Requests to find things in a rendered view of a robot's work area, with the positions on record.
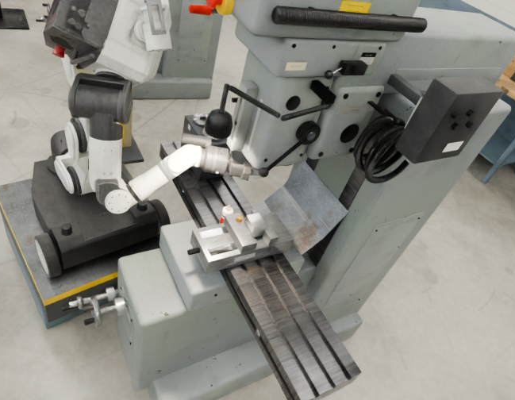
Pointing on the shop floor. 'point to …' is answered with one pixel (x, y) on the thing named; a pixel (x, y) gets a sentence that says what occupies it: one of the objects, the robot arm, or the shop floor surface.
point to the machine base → (228, 370)
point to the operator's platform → (24, 238)
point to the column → (381, 212)
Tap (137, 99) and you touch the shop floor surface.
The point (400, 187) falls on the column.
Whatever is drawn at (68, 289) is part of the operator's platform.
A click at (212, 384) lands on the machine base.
